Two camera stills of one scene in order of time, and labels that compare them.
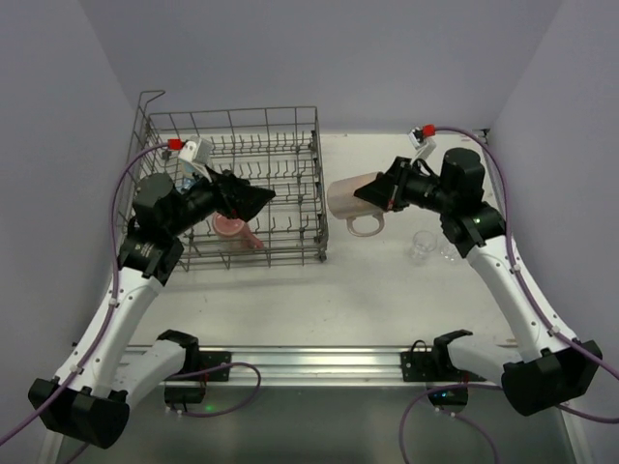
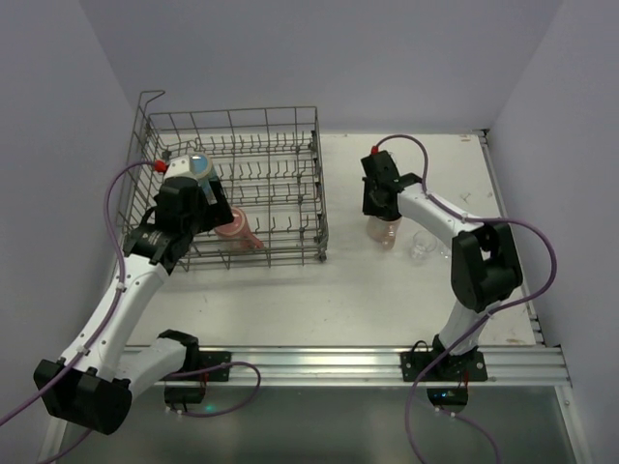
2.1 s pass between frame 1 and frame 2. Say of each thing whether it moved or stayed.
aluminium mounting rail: stayed
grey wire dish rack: stayed
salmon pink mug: stayed
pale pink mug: moved
